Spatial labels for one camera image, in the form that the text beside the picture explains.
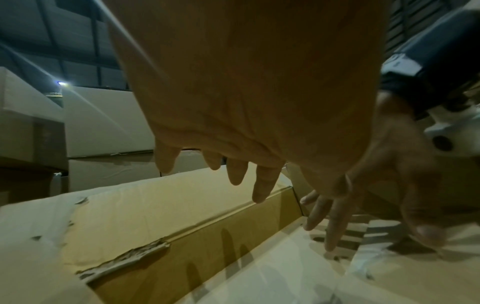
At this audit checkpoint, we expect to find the person's left hand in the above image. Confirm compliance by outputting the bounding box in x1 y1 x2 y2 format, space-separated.
104 0 393 204

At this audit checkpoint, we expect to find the person's right hand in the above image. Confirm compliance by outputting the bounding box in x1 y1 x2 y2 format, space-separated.
299 92 448 252

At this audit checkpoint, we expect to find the yellowish brown cardboard carton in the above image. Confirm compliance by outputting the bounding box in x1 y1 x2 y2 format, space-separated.
0 163 480 304

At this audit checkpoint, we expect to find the stack of tall brown cartons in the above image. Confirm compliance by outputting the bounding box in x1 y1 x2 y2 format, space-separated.
0 66 226 206

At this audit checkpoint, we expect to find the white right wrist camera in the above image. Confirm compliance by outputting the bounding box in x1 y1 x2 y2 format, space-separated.
423 103 480 158

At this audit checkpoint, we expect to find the black right wrist strap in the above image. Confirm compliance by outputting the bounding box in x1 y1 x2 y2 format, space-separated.
378 0 480 120

